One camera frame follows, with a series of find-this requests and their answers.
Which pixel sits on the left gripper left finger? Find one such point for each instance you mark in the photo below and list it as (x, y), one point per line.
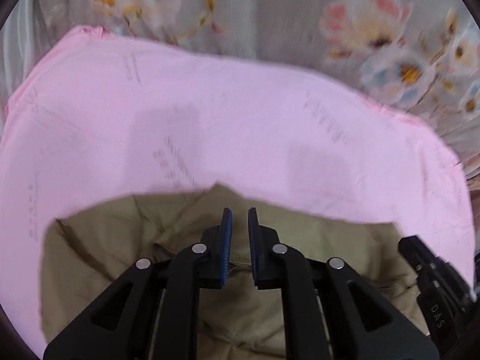
(151, 310)

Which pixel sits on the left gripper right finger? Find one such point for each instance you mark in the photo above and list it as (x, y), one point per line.
(329, 311)

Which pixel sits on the olive quilted jacket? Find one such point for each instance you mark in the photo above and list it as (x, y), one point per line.
(85, 252)

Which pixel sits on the pink bed sheet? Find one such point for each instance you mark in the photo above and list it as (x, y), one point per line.
(103, 116)

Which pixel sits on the grey floral blanket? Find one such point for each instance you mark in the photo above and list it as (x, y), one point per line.
(420, 56)

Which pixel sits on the white satin curtain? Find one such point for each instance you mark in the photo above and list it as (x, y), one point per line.
(24, 40)

